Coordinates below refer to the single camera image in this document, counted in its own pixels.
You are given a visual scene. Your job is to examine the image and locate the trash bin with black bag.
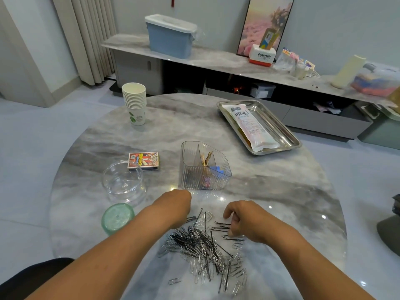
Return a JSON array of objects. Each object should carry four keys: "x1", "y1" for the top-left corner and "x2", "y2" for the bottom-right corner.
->
[{"x1": 377, "y1": 193, "x2": 400, "y2": 257}]

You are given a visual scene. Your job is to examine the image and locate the cardboard box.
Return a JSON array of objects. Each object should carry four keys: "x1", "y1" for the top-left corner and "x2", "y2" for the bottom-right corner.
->
[{"x1": 389, "y1": 87, "x2": 400, "y2": 113}]

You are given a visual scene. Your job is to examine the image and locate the white and red small box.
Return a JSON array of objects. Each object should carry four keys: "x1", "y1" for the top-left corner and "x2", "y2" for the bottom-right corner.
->
[{"x1": 249, "y1": 44, "x2": 278, "y2": 67}]

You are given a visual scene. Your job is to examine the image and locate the person's right hand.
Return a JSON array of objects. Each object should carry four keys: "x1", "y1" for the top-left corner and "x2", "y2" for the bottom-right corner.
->
[{"x1": 223, "y1": 200, "x2": 288, "y2": 244}]

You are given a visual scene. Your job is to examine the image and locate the person's left forearm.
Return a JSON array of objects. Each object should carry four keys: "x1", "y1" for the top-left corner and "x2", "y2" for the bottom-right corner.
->
[{"x1": 28, "y1": 212, "x2": 170, "y2": 300}]

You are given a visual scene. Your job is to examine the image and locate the pile of floss picks and clips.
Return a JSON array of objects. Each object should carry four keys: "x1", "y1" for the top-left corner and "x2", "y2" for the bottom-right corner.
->
[{"x1": 156, "y1": 150, "x2": 250, "y2": 298}]

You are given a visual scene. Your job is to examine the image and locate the person's left hand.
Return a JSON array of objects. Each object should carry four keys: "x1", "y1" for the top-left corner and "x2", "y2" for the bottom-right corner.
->
[{"x1": 145, "y1": 189, "x2": 193, "y2": 229}]

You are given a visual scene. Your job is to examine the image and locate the blue storage box white lid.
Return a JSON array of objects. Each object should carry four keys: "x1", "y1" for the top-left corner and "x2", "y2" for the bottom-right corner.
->
[{"x1": 144, "y1": 14, "x2": 198, "y2": 60}]

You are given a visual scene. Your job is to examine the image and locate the clear printed plastic bag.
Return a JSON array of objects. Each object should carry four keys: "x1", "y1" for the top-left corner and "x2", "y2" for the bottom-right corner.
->
[{"x1": 228, "y1": 104, "x2": 281, "y2": 153}]

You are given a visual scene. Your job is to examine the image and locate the group of white paper cups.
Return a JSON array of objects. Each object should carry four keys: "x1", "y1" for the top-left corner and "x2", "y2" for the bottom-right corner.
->
[{"x1": 122, "y1": 82, "x2": 148, "y2": 126}]

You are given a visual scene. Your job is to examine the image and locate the clear ribbed organizer box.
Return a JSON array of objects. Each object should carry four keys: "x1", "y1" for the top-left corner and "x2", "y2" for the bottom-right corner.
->
[{"x1": 180, "y1": 141, "x2": 232, "y2": 190}]

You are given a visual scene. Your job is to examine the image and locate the pale green plastic lid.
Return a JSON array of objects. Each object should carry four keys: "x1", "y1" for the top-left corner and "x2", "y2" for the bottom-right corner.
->
[{"x1": 102, "y1": 203, "x2": 136, "y2": 228}]

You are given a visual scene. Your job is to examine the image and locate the white box in cabinet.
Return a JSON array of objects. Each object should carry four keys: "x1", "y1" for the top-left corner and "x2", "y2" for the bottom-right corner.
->
[{"x1": 250, "y1": 83, "x2": 276, "y2": 100}]

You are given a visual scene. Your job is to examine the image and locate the beige curtain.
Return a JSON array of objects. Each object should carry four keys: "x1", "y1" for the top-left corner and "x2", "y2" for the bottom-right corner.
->
[{"x1": 51, "y1": 0, "x2": 118, "y2": 86}]

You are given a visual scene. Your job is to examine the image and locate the colourful matchbox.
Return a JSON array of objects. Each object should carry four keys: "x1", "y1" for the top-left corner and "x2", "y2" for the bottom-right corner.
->
[{"x1": 127, "y1": 152, "x2": 160, "y2": 170}]

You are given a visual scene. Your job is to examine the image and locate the loose papers in cabinet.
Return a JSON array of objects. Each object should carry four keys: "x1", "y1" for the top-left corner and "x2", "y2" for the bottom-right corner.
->
[{"x1": 314, "y1": 102, "x2": 343, "y2": 114}]

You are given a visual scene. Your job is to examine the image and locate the clear round plastic bowl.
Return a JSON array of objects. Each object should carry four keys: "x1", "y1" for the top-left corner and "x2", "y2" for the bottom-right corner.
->
[{"x1": 102, "y1": 160, "x2": 148, "y2": 204}]

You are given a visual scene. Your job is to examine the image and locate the person's right forearm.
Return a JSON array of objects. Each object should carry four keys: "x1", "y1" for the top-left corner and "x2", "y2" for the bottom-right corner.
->
[{"x1": 269, "y1": 225, "x2": 376, "y2": 300}]

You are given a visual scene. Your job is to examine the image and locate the grey cabinet with marble top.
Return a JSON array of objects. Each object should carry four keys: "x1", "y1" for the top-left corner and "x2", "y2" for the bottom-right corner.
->
[{"x1": 101, "y1": 33, "x2": 398, "y2": 140}]

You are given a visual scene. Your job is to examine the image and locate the cream paper roll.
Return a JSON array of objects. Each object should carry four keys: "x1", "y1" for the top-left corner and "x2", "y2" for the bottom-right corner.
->
[{"x1": 331, "y1": 55, "x2": 368, "y2": 89}]

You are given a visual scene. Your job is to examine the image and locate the clear storage box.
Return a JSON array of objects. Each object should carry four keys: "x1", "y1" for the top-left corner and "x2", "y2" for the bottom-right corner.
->
[{"x1": 352, "y1": 62, "x2": 400, "y2": 98}]

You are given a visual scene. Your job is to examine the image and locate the framed pink picture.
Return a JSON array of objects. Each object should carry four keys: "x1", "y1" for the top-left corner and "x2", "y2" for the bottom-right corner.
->
[{"x1": 237, "y1": 0, "x2": 295, "y2": 57}]

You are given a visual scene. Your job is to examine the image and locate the metal tray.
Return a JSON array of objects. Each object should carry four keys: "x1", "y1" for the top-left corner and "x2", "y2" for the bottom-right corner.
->
[{"x1": 217, "y1": 100, "x2": 302, "y2": 155}]

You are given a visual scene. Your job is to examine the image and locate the small colourful box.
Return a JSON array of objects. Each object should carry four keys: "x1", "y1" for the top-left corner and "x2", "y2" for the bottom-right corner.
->
[{"x1": 260, "y1": 28, "x2": 279, "y2": 50}]

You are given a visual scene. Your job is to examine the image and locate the clear bag of snacks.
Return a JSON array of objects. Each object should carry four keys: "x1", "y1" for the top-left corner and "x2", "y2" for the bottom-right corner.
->
[{"x1": 273, "y1": 49, "x2": 298, "y2": 73}]

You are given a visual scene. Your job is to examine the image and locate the grey green storage bin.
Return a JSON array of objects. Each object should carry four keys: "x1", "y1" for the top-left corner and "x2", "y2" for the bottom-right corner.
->
[{"x1": 356, "y1": 102, "x2": 400, "y2": 150}]

